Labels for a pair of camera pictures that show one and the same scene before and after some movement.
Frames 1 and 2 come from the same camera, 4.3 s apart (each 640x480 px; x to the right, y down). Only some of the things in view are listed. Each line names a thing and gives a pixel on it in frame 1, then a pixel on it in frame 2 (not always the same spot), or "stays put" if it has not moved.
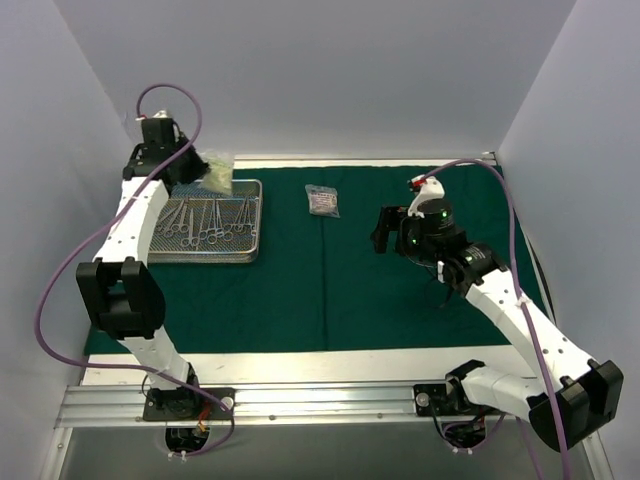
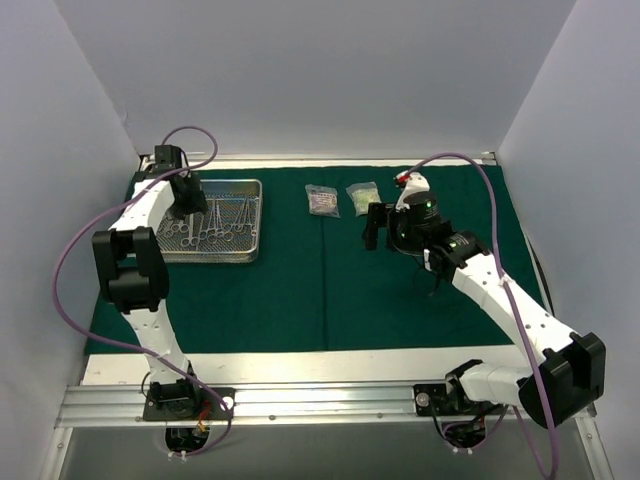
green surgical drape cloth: (318, 286) stays put
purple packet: (322, 200) stays put
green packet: (219, 178) → (362, 194)
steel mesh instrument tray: (198, 225) stays put
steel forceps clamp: (191, 240) stays put
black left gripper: (189, 166) → (189, 195)
